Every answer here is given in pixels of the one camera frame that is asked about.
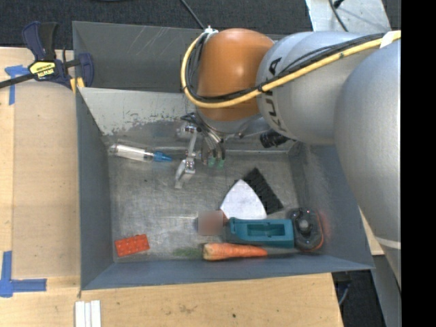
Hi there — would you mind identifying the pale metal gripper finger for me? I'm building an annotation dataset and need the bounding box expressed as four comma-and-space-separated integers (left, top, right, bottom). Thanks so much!
182, 158, 198, 184
174, 159, 187, 190

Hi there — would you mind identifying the grey metal bin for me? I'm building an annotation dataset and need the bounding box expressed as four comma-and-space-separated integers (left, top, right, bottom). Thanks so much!
72, 20, 376, 291

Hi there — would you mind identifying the clear syringe with blue tip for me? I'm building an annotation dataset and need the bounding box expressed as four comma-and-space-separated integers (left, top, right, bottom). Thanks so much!
108, 142, 173, 164

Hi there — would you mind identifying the white brush with black bristles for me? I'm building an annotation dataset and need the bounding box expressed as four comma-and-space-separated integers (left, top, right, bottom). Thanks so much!
219, 167, 285, 221

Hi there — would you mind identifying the red toy brick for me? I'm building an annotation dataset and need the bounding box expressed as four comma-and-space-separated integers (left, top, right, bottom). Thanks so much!
114, 234, 151, 259

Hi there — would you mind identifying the orange toy carrot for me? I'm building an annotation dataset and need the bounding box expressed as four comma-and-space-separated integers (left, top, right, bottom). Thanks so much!
172, 243, 269, 262

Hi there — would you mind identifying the teal plastic tool body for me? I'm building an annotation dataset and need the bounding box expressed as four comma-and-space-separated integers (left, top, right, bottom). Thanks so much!
223, 216, 296, 250

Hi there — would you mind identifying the black and orange round device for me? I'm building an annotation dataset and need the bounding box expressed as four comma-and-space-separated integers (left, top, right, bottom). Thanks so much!
285, 207, 325, 252

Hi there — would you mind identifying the pale wood board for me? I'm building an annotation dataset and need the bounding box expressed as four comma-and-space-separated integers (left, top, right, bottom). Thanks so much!
12, 80, 82, 281

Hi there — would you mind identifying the black cylinder on white bracket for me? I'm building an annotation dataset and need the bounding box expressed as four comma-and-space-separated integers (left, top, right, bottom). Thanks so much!
260, 129, 291, 149

